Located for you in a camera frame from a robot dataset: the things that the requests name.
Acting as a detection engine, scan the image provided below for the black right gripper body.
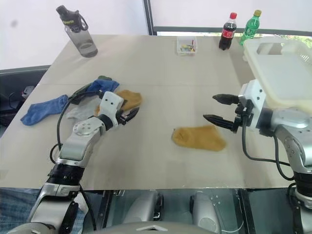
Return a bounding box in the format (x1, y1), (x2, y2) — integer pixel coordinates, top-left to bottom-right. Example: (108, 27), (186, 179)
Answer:
(232, 95), (254, 134)

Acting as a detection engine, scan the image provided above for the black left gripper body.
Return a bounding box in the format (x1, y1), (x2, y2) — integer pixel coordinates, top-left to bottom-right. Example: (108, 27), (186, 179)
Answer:
(116, 109), (129, 126)

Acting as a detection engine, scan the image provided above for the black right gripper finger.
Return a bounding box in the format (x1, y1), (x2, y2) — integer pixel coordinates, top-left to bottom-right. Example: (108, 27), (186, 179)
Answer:
(212, 93), (240, 106)
(203, 113), (236, 130)

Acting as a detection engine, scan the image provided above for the mustard yellow sock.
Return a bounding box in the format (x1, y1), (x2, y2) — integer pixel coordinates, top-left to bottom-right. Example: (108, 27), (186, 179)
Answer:
(171, 124), (228, 153)
(94, 89), (143, 117)

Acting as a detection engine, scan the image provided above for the crumpled blue sock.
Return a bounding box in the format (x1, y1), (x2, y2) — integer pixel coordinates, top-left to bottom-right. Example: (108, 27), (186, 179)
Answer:
(86, 78), (120, 98)

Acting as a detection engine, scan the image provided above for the grey sock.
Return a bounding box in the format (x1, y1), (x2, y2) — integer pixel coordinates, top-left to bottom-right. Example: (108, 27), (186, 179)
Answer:
(66, 99), (103, 122)

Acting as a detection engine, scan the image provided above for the dark green sock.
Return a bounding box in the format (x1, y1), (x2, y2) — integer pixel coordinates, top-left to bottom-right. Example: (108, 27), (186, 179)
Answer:
(70, 75), (113, 101)

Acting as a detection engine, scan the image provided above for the white plastic basket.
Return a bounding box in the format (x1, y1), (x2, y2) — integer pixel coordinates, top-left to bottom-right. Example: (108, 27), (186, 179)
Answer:
(242, 38), (312, 109)

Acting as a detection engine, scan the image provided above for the long blue sock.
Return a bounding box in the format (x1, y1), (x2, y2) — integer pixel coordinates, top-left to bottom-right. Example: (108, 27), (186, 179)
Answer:
(20, 94), (69, 126)

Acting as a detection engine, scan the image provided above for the cola bottle red cap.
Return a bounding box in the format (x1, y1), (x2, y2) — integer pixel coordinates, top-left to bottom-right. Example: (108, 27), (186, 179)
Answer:
(218, 12), (238, 51)

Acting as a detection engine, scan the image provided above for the clear box of colourful bits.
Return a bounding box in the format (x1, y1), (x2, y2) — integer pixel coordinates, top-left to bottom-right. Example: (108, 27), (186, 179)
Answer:
(176, 36), (198, 57)

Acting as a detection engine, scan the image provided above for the green soda bottle yellow cap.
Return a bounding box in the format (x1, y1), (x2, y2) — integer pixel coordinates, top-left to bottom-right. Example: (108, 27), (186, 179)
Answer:
(239, 9), (262, 46)

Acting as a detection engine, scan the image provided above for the silver rounded robot leg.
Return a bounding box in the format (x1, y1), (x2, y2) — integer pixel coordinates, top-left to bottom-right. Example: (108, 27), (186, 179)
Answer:
(121, 190), (164, 225)
(189, 190), (221, 230)

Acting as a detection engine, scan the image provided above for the grey sports water bottle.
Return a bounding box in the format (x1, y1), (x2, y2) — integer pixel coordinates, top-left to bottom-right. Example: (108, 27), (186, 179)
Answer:
(55, 5), (98, 59)

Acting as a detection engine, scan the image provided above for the dark side furniture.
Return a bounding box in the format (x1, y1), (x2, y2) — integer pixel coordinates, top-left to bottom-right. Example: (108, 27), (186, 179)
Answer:
(0, 65), (51, 128)

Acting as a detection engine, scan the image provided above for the grey robot torso top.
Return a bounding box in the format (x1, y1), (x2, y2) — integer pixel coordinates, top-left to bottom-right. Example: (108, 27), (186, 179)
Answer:
(119, 220), (188, 234)

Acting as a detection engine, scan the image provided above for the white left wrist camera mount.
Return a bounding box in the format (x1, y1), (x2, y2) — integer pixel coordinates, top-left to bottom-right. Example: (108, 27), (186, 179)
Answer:
(98, 91), (123, 123)

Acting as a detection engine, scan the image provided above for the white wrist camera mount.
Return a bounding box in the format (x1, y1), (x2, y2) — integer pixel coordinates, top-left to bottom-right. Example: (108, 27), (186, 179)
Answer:
(238, 78), (268, 130)
(98, 91), (123, 123)

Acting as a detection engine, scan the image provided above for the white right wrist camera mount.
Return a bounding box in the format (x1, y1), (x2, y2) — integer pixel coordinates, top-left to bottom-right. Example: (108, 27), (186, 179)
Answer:
(238, 78), (268, 130)

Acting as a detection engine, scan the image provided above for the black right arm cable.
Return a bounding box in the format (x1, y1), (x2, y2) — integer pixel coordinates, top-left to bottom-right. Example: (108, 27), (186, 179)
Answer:
(240, 121), (298, 181)

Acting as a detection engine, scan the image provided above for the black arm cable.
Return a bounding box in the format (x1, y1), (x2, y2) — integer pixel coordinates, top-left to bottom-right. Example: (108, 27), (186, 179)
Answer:
(240, 121), (298, 181)
(49, 89), (106, 164)

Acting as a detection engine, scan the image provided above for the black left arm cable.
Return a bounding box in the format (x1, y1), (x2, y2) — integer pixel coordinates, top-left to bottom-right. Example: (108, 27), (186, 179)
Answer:
(49, 89), (106, 164)

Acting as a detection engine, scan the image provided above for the dark window frame post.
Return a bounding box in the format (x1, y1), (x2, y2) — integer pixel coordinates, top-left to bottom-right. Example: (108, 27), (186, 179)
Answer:
(143, 0), (155, 36)

